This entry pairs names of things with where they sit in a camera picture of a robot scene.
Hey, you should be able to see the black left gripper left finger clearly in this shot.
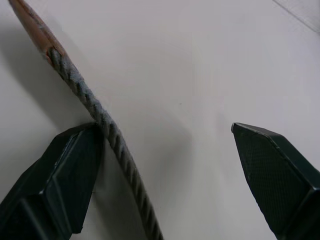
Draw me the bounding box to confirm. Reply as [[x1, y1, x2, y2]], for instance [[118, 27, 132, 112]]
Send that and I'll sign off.
[[0, 122, 105, 240]]

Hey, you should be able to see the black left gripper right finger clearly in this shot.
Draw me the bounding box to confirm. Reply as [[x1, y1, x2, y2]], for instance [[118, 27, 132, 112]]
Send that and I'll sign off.
[[230, 122, 320, 240]]

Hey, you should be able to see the grey braided belt brown tip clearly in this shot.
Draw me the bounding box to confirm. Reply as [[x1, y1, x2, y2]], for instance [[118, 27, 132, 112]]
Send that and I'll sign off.
[[8, 0, 165, 240]]

